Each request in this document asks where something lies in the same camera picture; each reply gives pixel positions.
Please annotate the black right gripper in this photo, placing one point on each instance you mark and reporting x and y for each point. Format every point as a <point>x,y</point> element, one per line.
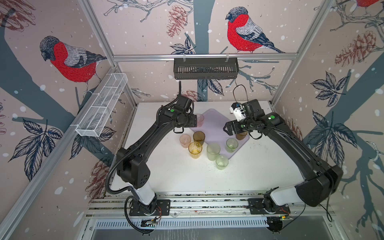
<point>234,124</point>

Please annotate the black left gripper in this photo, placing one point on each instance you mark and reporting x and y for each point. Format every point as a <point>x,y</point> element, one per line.
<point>193,121</point>

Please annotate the brown textured glass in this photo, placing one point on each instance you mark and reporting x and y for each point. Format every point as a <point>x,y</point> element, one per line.
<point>241,136</point>

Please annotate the rose pink glass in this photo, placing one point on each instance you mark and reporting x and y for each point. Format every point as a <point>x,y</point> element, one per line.
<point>200,120</point>

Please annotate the bright green glass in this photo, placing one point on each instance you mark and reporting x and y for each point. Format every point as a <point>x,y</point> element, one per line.
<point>231,145</point>

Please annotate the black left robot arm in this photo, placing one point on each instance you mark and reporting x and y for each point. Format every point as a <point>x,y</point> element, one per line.
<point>132,165</point>

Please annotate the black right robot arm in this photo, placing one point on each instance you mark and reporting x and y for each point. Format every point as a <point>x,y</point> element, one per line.
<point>320,179</point>

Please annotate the lilac plastic tray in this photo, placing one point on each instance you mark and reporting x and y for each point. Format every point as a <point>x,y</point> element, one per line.
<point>212,127</point>

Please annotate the dark brown glass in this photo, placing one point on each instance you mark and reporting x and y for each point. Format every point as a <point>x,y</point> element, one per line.
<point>199,137</point>

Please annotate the pale green tall glass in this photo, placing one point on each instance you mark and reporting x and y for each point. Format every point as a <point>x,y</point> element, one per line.
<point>213,151</point>

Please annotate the yellow amber glass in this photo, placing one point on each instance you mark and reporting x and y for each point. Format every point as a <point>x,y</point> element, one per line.
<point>195,150</point>

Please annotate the pale green small glass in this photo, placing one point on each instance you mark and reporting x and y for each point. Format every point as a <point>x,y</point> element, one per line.
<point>221,162</point>

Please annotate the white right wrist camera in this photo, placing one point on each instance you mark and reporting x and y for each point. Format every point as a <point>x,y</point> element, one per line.
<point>238,111</point>

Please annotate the black wire wall basket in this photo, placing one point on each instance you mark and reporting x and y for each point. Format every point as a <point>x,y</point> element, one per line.
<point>206,68</point>

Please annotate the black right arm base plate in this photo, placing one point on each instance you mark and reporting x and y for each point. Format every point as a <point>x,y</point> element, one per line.
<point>258,206</point>

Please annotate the white mesh wall basket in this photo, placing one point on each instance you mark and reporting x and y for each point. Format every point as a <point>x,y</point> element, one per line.
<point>99,112</point>

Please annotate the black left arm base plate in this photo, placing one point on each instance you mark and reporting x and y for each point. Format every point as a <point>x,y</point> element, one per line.
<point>155,208</point>

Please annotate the aluminium rail frame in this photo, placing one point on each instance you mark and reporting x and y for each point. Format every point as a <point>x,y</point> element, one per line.
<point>215,204</point>

